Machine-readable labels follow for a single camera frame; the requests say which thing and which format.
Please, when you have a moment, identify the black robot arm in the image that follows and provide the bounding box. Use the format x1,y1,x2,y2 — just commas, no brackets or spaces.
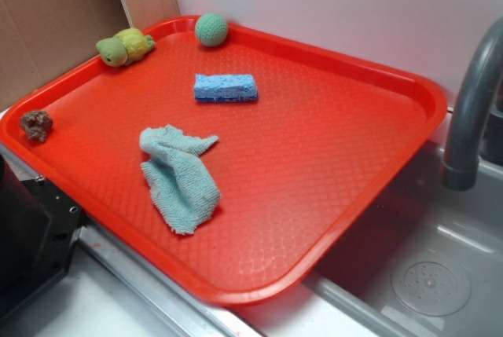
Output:
1,159,82,321

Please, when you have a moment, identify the blue sponge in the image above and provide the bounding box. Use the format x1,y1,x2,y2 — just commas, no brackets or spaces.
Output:
193,74,259,103

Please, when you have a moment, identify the red plastic tray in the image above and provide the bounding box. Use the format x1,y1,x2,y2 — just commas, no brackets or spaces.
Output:
1,16,447,306

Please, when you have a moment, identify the light blue cloth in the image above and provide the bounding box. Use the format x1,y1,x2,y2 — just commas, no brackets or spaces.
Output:
139,125,221,236

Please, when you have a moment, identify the green textured ball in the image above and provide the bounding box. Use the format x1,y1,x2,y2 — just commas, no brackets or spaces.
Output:
194,13,229,47

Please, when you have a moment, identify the green plush turtle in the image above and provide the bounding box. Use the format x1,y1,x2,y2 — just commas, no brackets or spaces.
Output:
96,27,156,68

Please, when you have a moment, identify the grey faucet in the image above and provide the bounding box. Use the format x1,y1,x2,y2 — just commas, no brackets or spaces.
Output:
441,19,502,191

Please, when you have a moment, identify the grey plastic sink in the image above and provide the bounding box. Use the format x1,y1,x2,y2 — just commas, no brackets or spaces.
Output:
238,144,502,336

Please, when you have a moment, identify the brown rock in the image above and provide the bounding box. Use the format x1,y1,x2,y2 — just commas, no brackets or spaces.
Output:
20,110,53,143

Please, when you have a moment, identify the brown cardboard panel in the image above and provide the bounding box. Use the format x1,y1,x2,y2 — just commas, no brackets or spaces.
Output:
1,0,179,109

